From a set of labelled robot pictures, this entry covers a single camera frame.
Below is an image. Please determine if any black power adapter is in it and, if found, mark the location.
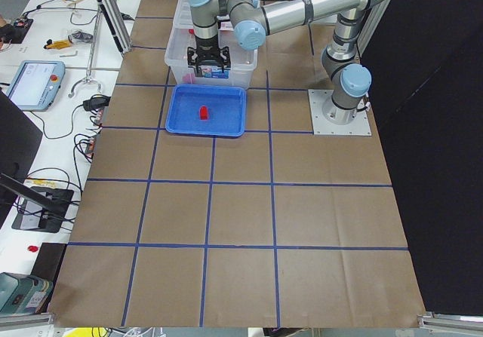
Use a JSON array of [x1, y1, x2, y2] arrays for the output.
[[82, 94, 111, 112]]

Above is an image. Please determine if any red block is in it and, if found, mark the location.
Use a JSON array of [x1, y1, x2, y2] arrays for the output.
[[199, 106, 209, 121]]

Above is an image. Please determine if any green device box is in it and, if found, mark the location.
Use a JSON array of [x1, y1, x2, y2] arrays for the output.
[[1, 272, 54, 317]]

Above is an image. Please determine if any yellow black small tool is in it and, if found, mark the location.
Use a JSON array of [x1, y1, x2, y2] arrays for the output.
[[44, 39, 72, 50]]

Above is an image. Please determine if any long reach grabber tool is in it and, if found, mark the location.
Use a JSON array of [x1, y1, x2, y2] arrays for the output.
[[68, 6, 102, 98]]

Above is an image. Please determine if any clear plastic storage box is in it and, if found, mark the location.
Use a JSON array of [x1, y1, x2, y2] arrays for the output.
[[165, 0, 266, 89]]

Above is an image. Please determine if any silver hex key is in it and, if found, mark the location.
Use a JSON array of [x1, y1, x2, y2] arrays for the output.
[[59, 50, 78, 58]]

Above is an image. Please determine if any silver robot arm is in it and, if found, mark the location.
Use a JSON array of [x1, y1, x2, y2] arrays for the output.
[[187, 0, 384, 125]]

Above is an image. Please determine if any aluminium frame post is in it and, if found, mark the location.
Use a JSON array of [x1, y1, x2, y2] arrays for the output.
[[97, 0, 132, 54]]

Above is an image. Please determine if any black monitor stand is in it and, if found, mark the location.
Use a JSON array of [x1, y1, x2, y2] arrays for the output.
[[1, 173, 74, 234]]

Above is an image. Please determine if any clear ribbed box lid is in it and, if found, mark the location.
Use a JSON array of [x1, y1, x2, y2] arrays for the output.
[[172, 0, 263, 32]]

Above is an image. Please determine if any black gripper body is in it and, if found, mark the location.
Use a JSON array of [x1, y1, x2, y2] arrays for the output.
[[187, 46, 231, 74]]

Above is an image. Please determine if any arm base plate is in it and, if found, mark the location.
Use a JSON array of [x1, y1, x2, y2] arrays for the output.
[[308, 89, 371, 137]]

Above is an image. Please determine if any blue plastic tray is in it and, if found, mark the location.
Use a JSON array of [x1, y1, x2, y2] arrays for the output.
[[165, 84, 247, 137]]

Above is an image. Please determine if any blue teach pendant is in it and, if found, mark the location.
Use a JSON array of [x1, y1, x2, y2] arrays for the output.
[[7, 60, 66, 112]]

